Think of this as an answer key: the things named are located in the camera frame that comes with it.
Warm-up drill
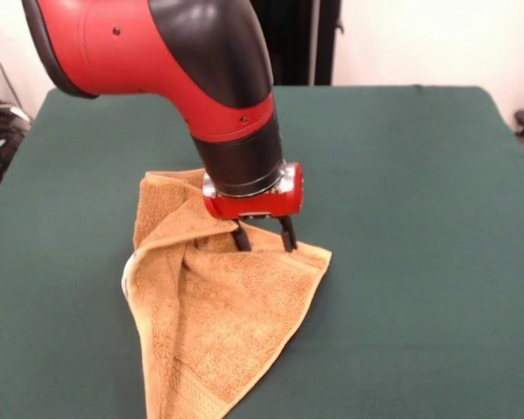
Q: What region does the black stand frame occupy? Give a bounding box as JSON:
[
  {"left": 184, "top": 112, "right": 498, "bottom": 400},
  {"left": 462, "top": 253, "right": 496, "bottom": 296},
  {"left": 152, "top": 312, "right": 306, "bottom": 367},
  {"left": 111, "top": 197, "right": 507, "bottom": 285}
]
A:
[{"left": 261, "top": 0, "right": 346, "bottom": 87}]

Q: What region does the orange-tan terry towel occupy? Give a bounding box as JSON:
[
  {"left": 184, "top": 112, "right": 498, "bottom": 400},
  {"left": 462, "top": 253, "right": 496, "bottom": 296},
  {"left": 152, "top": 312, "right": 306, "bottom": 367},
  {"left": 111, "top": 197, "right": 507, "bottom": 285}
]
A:
[{"left": 121, "top": 168, "right": 333, "bottom": 419}]

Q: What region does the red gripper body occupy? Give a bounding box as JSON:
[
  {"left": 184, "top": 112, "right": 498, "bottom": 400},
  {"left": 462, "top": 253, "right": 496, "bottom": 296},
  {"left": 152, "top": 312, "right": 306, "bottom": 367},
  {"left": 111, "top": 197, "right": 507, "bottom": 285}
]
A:
[{"left": 202, "top": 161, "right": 307, "bottom": 221}]

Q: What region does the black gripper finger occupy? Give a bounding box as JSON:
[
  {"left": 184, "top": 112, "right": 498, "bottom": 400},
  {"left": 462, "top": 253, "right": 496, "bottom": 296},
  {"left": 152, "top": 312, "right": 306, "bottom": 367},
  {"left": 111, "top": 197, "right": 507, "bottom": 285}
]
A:
[
  {"left": 279, "top": 216, "right": 299, "bottom": 253},
  {"left": 231, "top": 217, "right": 252, "bottom": 253}
]

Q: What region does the dark green table cloth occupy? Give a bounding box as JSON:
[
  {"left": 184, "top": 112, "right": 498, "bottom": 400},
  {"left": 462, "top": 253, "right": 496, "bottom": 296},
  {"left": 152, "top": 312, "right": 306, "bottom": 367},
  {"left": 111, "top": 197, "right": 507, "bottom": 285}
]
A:
[{"left": 0, "top": 85, "right": 524, "bottom": 419}]

